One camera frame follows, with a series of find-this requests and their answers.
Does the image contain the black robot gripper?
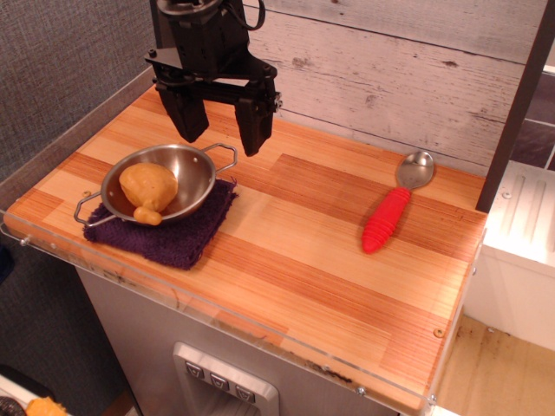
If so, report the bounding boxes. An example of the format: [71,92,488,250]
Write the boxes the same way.
[146,1,281,157]

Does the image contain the small steel two-handled pan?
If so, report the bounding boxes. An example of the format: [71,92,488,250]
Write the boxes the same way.
[74,143,238,227]

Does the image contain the tan toy chicken leg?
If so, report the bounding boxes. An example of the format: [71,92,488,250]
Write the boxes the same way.
[119,162,179,226]

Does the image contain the purple folded cloth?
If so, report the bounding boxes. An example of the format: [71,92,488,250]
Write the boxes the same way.
[83,179,238,270]

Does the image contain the clear acrylic table guard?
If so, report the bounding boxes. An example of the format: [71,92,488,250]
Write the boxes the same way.
[3,73,486,415]

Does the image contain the grey toy fridge cabinet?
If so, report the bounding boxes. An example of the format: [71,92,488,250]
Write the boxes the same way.
[77,270,393,415]

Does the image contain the silver dispenser button panel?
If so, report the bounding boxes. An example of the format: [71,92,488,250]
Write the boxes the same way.
[173,342,280,416]

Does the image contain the white toy sink unit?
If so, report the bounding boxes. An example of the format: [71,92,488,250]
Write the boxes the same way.
[462,159,555,352]

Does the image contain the orange object bottom left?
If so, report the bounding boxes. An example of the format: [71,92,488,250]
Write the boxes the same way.
[25,397,69,416]

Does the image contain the red-handled metal spoon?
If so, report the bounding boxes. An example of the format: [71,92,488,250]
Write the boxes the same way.
[361,151,434,254]

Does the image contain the dark right shelf post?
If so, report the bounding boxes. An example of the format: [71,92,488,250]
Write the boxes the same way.
[475,0,554,213]

